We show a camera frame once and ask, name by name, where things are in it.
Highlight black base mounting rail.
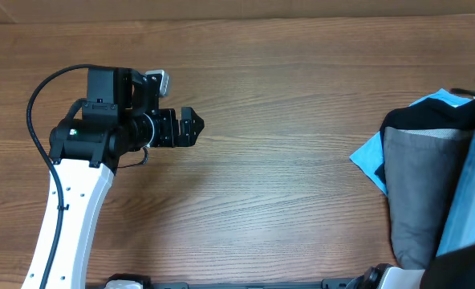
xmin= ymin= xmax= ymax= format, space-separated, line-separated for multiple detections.
xmin=85 ymin=273 xmax=367 ymax=289

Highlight black folded garment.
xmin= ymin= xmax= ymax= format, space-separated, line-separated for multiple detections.
xmin=373 ymin=96 xmax=475 ymax=185

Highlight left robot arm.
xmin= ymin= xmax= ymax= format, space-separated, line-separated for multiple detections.
xmin=22 ymin=64 xmax=205 ymax=288

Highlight grey folded trousers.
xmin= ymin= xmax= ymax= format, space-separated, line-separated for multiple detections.
xmin=383 ymin=127 xmax=473 ymax=269

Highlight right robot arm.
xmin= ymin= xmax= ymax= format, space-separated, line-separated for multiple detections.
xmin=335 ymin=88 xmax=475 ymax=288

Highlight light blue denim jeans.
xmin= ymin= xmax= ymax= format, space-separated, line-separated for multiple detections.
xmin=436 ymin=104 xmax=475 ymax=258

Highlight light blue folded shirt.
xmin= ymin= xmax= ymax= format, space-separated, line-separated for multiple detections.
xmin=349 ymin=89 xmax=470 ymax=196

